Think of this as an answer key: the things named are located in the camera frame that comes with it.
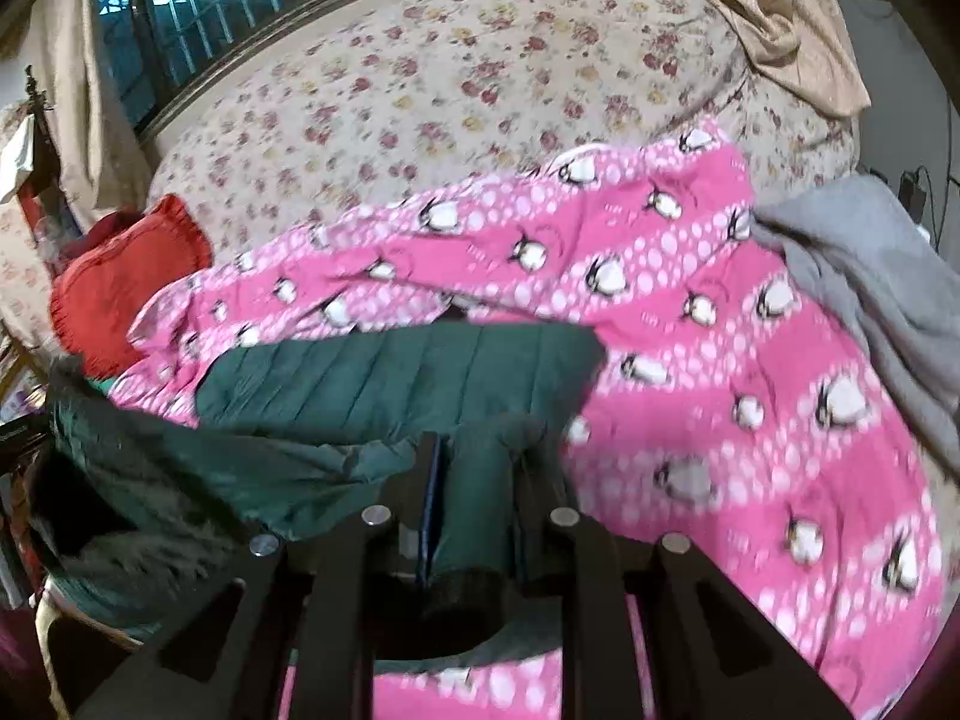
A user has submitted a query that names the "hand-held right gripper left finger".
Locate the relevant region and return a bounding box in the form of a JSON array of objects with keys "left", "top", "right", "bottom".
[{"left": 75, "top": 431, "right": 443, "bottom": 720}]

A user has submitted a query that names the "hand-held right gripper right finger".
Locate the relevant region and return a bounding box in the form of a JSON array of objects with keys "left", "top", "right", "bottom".
[{"left": 510, "top": 431, "right": 856, "bottom": 720}]

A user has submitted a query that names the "green quilted jacket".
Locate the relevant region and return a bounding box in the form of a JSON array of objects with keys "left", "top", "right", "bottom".
[{"left": 30, "top": 321, "right": 608, "bottom": 672}]

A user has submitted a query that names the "pink penguin print blanket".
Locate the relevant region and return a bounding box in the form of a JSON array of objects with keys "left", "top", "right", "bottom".
[{"left": 127, "top": 116, "right": 946, "bottom": 720}]

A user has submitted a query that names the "red ruffled pillow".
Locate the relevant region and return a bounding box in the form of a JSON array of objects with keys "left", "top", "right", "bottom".
[{"left": 51, "top": 193, "right": 215, "bottom": 380}]

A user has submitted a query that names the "grey cloth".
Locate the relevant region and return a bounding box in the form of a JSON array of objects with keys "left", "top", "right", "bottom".
[{"left": 750, "top": 174, "right": 960, "bottom": 481}]

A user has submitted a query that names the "floral bed sheet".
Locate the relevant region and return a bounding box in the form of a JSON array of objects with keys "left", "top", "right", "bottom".
[{"left": 146, "top": 0, "right": 860, "bottom": 293}]

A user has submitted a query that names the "beige curtain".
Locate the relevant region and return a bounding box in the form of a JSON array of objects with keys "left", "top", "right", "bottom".
[{"left": 0, "top": 0, "right": 151, "bottom": 230}]

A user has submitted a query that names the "beige cloth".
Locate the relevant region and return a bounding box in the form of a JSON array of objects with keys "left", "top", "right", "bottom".
[{"left": 641, "top": 0, "right": 871, "bottom": 117}]

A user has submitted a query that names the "window with metal grille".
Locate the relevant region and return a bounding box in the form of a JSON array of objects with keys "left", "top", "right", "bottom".
[{"left": 94, "top": 0, "right": 421, "bottom": 128}]

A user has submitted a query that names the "black charger with cable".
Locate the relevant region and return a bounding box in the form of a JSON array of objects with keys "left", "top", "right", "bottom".
[{"left": 898, "top": 165, "right": 935, "bottom": 215}]

